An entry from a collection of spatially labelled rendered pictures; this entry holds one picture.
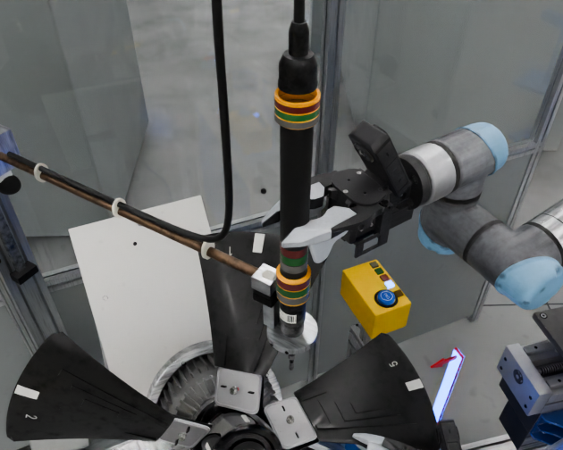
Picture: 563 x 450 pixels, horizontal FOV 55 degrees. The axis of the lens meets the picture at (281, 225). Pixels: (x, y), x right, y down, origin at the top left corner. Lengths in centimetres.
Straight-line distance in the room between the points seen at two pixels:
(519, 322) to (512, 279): 209
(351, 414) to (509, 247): 41
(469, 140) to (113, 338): 73
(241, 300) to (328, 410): 24
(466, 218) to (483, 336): 195
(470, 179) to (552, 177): 309
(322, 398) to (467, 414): 151
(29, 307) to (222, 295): 60
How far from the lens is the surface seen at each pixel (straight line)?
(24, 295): 136
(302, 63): 49
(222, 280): 92
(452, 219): 79
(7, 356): 174
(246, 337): 90
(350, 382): 102
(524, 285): 74
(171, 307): 110
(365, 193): 64
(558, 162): 401
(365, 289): 131
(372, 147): 59
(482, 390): 254
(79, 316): 165
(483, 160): 76
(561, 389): 139
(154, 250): 109
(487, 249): 76
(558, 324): 142
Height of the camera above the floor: 204
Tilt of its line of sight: 42 degrees down
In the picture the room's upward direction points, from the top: straight up
